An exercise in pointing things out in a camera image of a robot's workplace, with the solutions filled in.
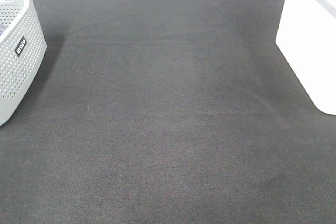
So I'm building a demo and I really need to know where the white storage bin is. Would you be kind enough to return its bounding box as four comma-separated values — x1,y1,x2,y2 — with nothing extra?
276,0,335,115

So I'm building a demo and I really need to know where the black fabric table mat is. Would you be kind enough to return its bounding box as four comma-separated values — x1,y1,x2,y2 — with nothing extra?
1,0,335,223

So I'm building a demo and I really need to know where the blue cloth in basket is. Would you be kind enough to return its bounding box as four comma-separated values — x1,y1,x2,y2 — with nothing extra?
0,23,7,35

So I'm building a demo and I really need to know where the grey perforated laundry basket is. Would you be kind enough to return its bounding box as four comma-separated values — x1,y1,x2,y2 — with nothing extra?
1,0,47,124

